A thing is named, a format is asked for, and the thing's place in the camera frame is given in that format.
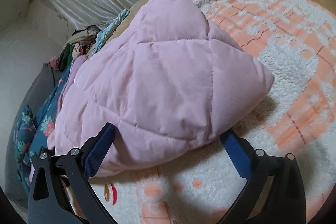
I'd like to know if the pink quilted jacket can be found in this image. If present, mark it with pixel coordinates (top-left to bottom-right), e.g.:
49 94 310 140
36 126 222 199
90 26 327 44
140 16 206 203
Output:
53 0 275 179

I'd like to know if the blue floral duvet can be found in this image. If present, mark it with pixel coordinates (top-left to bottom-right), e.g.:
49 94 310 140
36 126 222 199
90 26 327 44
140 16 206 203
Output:
13 64 72 194

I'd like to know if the grey headboard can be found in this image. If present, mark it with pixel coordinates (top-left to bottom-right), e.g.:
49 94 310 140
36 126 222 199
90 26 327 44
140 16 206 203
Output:
3 63 63 210

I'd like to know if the orange white bear blanket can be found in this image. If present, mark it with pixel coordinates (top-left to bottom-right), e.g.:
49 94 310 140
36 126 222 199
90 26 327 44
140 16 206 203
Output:
63 0 336 224

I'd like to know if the pile of dark clothes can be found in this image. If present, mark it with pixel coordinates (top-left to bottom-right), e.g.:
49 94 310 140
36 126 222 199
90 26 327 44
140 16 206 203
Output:
49 26 100 72

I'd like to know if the light blue garment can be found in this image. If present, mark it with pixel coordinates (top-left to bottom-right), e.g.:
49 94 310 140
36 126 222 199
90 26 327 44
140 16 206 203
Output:
90 9 130 57

